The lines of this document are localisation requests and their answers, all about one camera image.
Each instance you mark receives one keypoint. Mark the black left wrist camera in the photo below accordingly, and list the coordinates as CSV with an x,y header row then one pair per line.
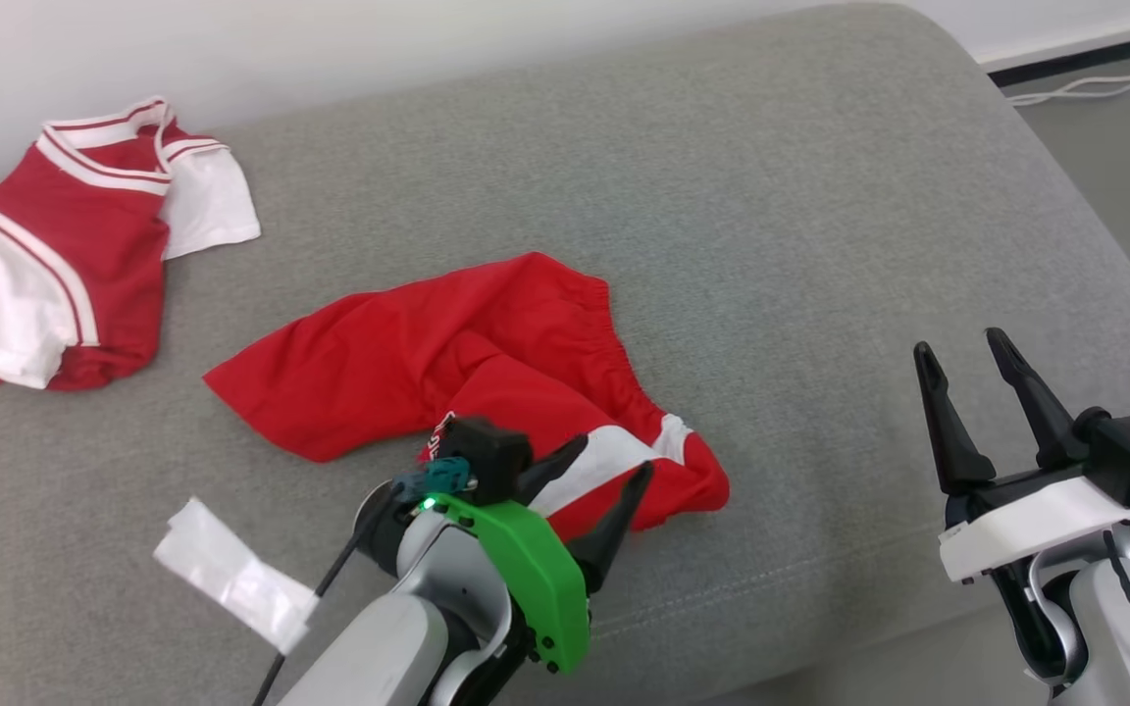
x,y
487,456

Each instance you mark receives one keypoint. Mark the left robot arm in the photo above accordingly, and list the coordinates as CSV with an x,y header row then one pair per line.
x,y
379,647

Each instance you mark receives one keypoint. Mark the black baseboard strip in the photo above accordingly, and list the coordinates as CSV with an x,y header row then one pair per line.
x,y
1095,56

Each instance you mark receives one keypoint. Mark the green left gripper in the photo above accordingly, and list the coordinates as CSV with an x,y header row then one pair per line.
x,y
536,579

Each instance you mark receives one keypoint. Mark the white tape label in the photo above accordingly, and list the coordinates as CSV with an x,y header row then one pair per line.
x,y
231,579

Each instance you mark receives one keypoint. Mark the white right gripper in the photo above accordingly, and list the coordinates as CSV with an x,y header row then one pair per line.
x,y
1036,525

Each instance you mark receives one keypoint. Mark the grey fabric sofa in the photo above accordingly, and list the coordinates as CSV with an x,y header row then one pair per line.
x,y
722,196

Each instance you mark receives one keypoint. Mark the red shorts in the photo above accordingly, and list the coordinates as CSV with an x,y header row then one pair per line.
x,y
408,363

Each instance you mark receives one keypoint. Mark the red and white jersey shirt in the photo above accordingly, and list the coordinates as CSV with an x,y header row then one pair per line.
x,y
84,245

